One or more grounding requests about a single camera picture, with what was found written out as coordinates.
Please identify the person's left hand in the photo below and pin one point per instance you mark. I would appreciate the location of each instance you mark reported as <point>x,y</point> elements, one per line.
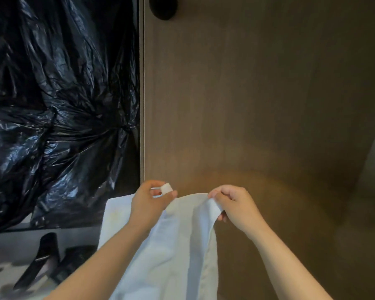
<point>145,209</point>

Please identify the person's right hand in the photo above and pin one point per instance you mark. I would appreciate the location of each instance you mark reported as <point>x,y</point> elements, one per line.
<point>242,212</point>

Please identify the person's right thumb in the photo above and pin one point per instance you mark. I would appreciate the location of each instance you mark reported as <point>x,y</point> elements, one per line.
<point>220,203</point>

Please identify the person's left thumb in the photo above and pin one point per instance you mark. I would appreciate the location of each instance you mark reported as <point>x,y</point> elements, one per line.
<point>168,200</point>

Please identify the white cloth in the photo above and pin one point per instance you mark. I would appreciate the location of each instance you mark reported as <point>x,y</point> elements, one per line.
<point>175,246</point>

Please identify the person's left forearm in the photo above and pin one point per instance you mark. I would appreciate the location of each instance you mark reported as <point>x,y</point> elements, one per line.
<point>106,265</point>

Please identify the person's right forearm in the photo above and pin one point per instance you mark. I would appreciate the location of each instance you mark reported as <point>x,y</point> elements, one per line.
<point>287,265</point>

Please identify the brown wooden door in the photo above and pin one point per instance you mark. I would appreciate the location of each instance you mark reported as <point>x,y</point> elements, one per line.
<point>256,99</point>

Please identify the black ribbed plastic part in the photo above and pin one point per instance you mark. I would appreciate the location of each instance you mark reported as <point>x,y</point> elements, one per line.
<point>73,262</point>

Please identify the black plastic garbage bag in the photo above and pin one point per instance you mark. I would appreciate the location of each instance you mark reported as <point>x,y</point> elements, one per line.
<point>62,53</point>
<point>59,165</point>

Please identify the grey cart shelf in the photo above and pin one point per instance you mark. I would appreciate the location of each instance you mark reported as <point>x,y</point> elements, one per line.
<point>6,246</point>

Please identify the black round door knob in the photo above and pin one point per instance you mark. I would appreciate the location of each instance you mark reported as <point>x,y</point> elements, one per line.
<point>163,6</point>

